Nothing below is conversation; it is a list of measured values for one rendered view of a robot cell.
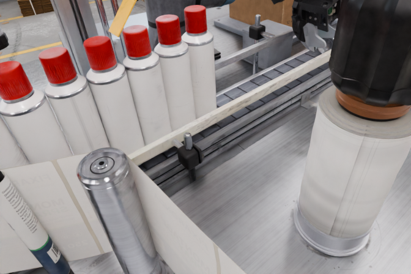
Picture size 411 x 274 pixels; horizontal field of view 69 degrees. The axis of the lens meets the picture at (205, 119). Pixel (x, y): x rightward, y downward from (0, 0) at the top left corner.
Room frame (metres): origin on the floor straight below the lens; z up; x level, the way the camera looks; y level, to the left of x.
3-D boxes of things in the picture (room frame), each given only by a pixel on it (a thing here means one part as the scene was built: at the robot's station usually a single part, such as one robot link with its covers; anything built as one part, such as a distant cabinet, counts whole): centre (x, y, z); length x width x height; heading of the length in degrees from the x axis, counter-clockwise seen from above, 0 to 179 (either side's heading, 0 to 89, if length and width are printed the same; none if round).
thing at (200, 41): (0.45, 0.00, 0.98); 0.05 x 0.05 x 0.20
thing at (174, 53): (0.42, 0.04, 0.98); 0.05 x 0.05 x 0.20
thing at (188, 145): (0.33, 0.03, 0.89); 0.03 x 0.03 x 0.12; 35
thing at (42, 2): (4.45, 2.12, 0.11); 0.65 x 0.54 x 0.22; 114
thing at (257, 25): (0.65, -0.15, 0.91); 0.07 x 0.03 x 0.16; 35
